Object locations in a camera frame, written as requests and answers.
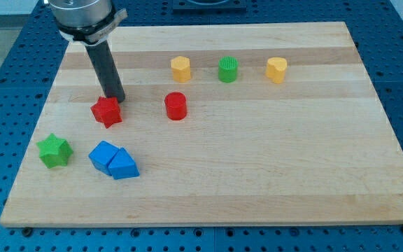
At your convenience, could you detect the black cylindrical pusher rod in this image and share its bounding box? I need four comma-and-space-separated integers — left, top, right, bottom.
85, 41, 125, 103

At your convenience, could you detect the red star block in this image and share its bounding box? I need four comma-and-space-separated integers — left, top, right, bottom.
90, 97, 122, 128

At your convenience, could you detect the green star block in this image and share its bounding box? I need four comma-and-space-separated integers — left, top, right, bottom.
36, 133, 73, 169

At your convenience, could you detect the yellow hexagon block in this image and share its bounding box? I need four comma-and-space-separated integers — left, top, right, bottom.
171, 56, 192, 83

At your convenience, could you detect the red cylinder block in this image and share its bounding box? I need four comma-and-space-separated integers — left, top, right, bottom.
164, 92, 188, 120

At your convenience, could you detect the blue cube block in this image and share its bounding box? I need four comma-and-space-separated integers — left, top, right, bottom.
88, 141, 120, 176

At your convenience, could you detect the blue triangle block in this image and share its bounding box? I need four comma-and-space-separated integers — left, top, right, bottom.
108, 148, 140, 180

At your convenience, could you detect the green cylinder block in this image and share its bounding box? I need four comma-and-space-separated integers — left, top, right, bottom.
218, 56, 239, 83

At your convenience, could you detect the yellow heart block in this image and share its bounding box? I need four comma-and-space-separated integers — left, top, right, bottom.
265, 57, 288, 84

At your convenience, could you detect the wooden board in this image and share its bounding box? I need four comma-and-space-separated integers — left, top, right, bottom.
0, 22, 403, 228

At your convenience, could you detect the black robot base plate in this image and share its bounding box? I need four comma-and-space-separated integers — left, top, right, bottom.
171, 0, 248, 13

